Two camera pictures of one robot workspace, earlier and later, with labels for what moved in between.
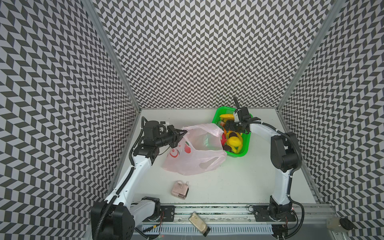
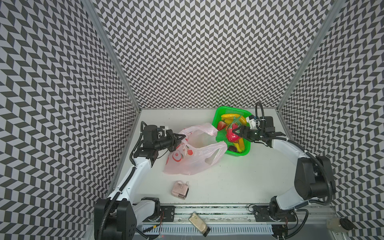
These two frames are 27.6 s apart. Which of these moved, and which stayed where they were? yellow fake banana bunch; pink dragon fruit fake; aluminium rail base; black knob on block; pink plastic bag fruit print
Moved: pink dragon fruit fake
Stayed: yellow fake banana bunch; aluminium rail base; black knob on block; pink plastic bag fruit print
